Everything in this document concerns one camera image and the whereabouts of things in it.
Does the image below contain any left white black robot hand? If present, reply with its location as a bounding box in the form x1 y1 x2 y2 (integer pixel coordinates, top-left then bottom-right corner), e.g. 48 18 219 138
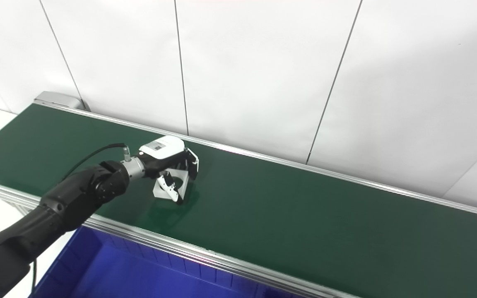
138 135 200 206

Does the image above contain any white block part with hole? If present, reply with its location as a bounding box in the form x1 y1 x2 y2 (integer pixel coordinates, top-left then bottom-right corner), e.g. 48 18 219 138
152 167 190 202

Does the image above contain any grey conveyor motor housing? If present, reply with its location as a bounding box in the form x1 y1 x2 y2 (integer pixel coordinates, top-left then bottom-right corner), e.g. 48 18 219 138
34 91 87 111

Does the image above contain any blue plastic bin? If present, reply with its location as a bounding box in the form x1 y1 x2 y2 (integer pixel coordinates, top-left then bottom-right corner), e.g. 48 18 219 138
29 226 305 298

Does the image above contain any green conveyor belt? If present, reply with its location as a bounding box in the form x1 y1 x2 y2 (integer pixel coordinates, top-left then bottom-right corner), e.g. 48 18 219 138
0 99 477 298

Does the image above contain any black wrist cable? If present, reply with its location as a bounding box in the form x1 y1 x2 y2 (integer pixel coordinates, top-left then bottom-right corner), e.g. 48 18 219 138
60 143 132 183

